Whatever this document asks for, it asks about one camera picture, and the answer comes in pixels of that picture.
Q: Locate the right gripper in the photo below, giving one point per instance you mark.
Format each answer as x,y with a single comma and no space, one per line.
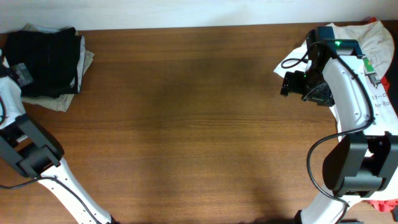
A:
291,82

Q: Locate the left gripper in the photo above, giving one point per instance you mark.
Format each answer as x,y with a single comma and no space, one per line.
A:
22,71

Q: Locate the black shorts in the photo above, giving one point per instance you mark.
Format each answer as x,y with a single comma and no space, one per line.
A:
52,60

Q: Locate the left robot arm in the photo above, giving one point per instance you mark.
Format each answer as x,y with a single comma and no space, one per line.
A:
34,153

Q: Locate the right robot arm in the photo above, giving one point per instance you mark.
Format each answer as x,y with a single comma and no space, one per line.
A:
363,165

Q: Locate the white printed t-shirt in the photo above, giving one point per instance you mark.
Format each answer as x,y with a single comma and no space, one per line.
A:
377,45

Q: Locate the red garment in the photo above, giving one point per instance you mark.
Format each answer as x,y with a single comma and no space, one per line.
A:
384,205

